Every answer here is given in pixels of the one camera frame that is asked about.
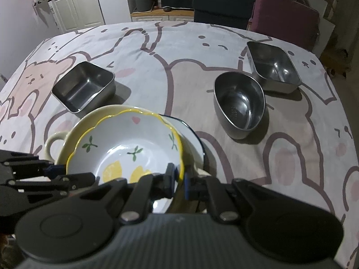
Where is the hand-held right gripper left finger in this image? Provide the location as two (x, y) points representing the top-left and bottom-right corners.
(80, 163), (176, 226)

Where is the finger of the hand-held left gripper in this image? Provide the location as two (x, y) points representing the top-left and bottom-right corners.
(0, 149), (67, 180)
(0, 172), (97, 204)

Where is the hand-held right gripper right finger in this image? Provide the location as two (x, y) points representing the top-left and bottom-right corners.
(185, 165), (278, 225)

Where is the white leaf print plate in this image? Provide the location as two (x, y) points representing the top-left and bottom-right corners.
(158, 114), (206, 174)

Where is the cream bowl with handles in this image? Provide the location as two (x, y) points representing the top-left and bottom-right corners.
(45, 104), (208, 214)

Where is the lemon print bowl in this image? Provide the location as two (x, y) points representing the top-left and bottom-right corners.
(66, 109), (186, 206)

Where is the steel square container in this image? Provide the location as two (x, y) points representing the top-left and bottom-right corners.
(52, 61), (116, 114)

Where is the steel oval bowl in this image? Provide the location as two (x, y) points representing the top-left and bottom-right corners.
(213, 71), (266, 141)

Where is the steel rectangular container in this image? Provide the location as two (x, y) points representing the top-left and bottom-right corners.
(246, 41), (303, 93)

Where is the bear print tablecloth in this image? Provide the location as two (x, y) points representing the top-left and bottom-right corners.
(0, 21), (359, 269)

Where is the white kitchen cabinet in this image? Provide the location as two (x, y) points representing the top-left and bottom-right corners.
(46, 0), (105, 34)

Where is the wooden top low cabinet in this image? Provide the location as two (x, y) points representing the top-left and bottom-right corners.
(130, 7), (195, 23)

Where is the grey trash bin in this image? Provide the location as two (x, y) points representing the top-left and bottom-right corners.
(133, 0), (158, 12)

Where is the navy chair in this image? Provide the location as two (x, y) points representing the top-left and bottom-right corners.
(193, 0), (258, 30)

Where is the maroon chair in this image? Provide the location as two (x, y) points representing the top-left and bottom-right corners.
(247, 0), (321, 52)

